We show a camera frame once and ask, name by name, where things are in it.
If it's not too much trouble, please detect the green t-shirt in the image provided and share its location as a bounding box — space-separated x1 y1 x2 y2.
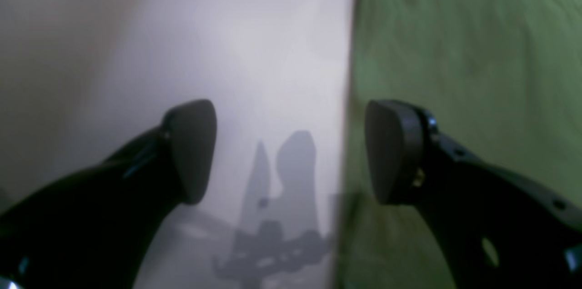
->
332 0 582 289

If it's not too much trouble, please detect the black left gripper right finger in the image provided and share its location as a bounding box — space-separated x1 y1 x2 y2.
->
365 100 582 289

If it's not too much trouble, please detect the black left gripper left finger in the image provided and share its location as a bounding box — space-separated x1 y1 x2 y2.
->
1 100 217 289

